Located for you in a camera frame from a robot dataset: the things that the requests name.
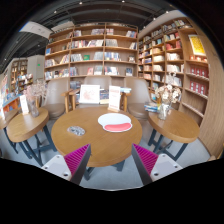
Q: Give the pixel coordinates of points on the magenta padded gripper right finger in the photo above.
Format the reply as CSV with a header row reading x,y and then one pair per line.
x,y
152,167

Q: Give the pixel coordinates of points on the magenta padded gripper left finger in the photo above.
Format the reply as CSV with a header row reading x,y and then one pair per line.
x,y
70,167

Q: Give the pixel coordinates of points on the patterned grey computer mouse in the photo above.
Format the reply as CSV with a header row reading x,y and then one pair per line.
x,y
76,130

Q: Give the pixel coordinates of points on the white red mouse pad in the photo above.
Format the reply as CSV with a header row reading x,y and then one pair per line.
x,y
115,122

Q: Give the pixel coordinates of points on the round wooden right table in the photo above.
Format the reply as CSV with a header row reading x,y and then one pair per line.
x,y
177,127

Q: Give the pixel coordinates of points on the round wooden table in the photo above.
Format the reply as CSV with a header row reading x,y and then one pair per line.
x,y
177,127
22,127
106,148

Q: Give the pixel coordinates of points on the round wooden centre table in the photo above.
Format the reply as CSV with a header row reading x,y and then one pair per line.
x,y
106,148

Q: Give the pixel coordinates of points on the round wooden left table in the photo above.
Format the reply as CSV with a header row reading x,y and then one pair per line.
x,y
22,127

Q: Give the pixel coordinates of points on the stack of books on chair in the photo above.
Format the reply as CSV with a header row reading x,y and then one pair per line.
x,y
151,107

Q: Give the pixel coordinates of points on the beige right armchair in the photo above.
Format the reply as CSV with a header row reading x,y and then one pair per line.
x,y
138,98

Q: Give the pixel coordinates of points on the beige armchair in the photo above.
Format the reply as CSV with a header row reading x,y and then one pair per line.
x,y
138,98
103,81
55,97

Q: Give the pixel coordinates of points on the glass vase white flowers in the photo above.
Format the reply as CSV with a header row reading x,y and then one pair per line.
x,y
168,95

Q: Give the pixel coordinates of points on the white pink picture sign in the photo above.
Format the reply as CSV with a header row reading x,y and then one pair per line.
x,y
89,94

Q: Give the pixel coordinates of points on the beige left armchair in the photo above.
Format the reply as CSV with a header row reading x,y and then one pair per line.
x,y
55,97

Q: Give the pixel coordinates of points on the white card on left table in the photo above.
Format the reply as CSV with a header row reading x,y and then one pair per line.
x,y
24,104

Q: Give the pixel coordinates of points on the white red standing menu card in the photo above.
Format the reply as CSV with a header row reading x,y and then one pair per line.
x,y
114,98

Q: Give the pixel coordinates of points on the glass vase pink flowers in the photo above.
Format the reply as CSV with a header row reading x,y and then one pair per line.
x,y
33,93

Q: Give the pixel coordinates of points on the beige middle armchair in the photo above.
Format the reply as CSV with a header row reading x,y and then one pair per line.
x,y
103,81

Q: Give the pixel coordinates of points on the far left wooden bookshelf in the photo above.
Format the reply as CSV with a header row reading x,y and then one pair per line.
x,y
19,68

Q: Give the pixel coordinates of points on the large wooden centre bookshelf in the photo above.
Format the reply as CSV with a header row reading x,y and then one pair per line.
x,y
100,48

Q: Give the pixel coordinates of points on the wooden right bookshelf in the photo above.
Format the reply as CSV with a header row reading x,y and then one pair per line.
x,y
164,47

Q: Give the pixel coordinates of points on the yellow poster on shelf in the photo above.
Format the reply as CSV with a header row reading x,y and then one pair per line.
x,y
196,45

